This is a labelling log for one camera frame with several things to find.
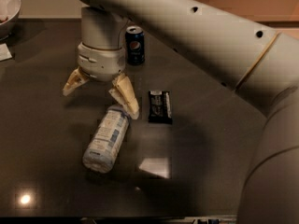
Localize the white paper napkin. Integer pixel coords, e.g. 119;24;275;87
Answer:
0;44;12;61

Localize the blue plastic water bottle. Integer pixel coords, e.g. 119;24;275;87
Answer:
82;105;130;174

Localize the black snack bar wrapper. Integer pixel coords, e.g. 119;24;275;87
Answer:
149;91;173;124

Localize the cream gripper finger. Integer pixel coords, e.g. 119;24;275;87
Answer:
63;67;89;96
109;73;139;119

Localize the blue pepsi can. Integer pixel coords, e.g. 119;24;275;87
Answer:
125;26;145;65

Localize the white bowl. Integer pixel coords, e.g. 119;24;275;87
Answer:
0;0;21;41

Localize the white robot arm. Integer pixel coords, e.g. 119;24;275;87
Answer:
80;0;299;224

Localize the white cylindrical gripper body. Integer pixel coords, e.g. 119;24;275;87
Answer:
78;43;126;82

